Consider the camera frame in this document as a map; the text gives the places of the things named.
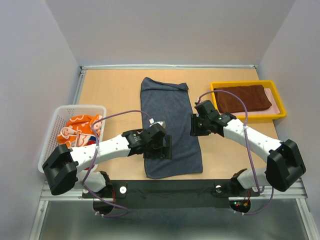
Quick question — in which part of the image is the dark blue-grey towel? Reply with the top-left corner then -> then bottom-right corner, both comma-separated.
140,77 -> 203,179

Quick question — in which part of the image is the brown towel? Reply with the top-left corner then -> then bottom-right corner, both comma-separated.
214,85 -> 272,113

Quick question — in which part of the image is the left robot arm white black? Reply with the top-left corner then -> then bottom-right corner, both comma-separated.
42,122 -> 172,197

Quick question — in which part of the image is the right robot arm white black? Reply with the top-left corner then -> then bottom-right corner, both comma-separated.
190,100 -> 306,195

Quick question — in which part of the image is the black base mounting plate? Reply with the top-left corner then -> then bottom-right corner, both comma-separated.
97,179 -> 259,211

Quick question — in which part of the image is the red patterned towel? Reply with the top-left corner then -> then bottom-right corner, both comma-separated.
86,139 -> 96,146

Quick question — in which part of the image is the pink folded towel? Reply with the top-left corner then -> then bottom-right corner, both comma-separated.
233,85 -> 280,116

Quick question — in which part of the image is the yellow plastic tray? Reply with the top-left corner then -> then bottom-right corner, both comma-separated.
210,80 -> 287,123

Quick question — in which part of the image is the orange white patterned towel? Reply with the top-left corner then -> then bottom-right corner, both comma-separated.
56,114 -> 103,148

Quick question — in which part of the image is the white plastic basket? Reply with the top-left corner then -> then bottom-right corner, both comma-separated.
37,104 -> 107,174

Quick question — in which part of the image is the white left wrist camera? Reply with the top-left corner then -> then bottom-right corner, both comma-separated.
148,118 -> 166,129

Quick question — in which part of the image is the aluminium back rail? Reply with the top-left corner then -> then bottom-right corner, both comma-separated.
80,64 -> 257,70

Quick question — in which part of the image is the aluminium rail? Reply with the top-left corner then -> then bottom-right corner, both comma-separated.
72,70 -> 87,105
80,64 -> 257,70

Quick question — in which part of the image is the aluminium left side rail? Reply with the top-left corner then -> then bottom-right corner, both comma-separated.
72,70 -> 87,105

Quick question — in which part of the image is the aluminium front rail frame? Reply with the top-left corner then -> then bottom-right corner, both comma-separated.
40,179 -> 308,201

